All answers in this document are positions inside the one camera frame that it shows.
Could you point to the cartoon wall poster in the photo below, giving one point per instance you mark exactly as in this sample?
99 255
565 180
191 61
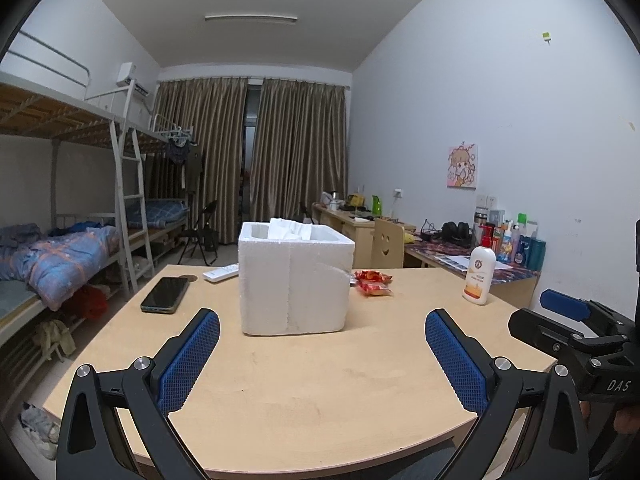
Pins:
462 166

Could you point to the ceiling tube light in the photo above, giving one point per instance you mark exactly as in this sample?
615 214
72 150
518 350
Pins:
250 19

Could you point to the printed paper sheet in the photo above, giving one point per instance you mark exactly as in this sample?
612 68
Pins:
455 261

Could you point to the white metal bunk bed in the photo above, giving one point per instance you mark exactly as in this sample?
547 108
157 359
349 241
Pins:
125 185

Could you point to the red bag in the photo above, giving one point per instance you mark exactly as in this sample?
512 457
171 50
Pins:
91 302

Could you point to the row of toiletry bottles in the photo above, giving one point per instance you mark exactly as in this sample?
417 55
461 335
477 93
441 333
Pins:
522 245

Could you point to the brown curtain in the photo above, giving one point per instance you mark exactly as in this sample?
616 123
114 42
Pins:
300 150
210 160

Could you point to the yellow item on desk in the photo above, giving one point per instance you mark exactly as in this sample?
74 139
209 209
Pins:
356 200

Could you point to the hanging dark clothes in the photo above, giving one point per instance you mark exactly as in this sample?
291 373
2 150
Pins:
182 160

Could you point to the white kettle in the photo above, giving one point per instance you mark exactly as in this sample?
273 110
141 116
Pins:
330 201

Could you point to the white lotion pump bottle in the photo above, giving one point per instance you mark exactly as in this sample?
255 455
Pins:
479 275

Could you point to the wooden desk with drawers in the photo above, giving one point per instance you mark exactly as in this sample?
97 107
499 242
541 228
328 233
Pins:
350 237

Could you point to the white air conditioner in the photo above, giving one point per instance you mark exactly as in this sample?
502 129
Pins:
131 77

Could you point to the black folding chair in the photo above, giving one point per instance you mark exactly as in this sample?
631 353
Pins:
200 235

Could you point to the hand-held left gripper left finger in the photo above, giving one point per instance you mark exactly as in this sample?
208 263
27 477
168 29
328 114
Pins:
187 360

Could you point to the black smartphone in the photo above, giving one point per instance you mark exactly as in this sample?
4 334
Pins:
165 295

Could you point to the green plastic bottle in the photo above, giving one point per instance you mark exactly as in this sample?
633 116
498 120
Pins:
376 206

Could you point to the white foam box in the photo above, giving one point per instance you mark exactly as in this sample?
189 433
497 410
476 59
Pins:
290 290

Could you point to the wooden smiley face chair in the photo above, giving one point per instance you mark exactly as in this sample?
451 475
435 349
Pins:
387 245

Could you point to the red snack packet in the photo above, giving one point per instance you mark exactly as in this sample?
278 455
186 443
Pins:
372 282

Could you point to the blue checked mattress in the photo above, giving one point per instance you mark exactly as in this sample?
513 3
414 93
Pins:
157 212

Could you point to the desk with patterned mat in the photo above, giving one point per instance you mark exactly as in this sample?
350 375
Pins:
515 282

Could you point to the white tissue paper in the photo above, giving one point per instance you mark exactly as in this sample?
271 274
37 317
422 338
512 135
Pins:
287 227

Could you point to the black headphones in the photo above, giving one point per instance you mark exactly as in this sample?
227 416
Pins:
456 231

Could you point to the blue patterned quilt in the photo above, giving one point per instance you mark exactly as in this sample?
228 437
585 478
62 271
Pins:
60 260

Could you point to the beige cloth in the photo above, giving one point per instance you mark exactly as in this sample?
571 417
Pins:
55 340

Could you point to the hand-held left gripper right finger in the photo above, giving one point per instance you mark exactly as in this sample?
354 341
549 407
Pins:
457 360

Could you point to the white remote control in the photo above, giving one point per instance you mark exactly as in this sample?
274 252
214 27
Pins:
221 273

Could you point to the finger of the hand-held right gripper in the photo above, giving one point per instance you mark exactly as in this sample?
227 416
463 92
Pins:
562 304
537 327

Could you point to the white wall socket pair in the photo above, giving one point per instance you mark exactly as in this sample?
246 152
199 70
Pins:
486 201

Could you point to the person's right hand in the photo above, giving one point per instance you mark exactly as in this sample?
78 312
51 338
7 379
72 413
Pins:
627 419

